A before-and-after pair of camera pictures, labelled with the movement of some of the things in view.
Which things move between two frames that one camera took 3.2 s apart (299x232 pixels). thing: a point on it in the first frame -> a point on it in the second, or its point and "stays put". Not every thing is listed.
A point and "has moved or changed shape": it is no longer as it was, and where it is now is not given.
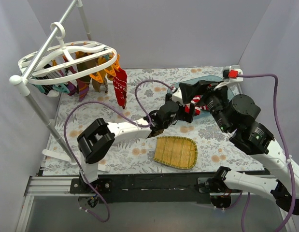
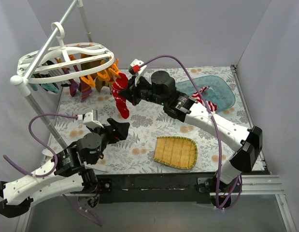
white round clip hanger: (65, 60) stays put
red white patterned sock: (120, 84) has moved or changed shape
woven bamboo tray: (179, 152) stays put
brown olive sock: (91, 64) has moved or changed shape
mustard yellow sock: (103, 73) has moved or changed shape
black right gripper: (205, 94) -> (134, 90)
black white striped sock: (48, 89) -> (54, 72)
